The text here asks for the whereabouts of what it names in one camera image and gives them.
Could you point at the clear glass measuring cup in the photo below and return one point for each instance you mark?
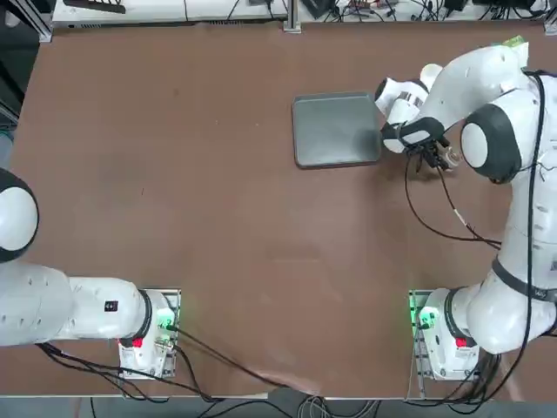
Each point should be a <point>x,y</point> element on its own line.
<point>453,157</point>

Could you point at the white side table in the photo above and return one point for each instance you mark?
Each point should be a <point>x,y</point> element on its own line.
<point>174,11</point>

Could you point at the white round bowl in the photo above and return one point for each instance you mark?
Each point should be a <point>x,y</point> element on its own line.
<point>431,72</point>

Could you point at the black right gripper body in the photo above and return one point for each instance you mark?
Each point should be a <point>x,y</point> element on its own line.
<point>435,154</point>

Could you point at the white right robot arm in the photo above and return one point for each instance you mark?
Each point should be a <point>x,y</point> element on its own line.
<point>478,78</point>

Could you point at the green tissue pack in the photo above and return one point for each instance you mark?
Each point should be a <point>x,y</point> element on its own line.
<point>515,42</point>

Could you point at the metal base plate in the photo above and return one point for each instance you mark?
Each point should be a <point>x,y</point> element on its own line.
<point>414,331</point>
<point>176,305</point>

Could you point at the aluminium profile post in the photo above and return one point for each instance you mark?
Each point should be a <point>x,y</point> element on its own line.
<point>292,15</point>

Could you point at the grey rectangular tray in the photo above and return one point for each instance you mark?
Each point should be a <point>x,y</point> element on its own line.
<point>335,128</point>

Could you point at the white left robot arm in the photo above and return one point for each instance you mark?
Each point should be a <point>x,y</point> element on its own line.
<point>35,305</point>

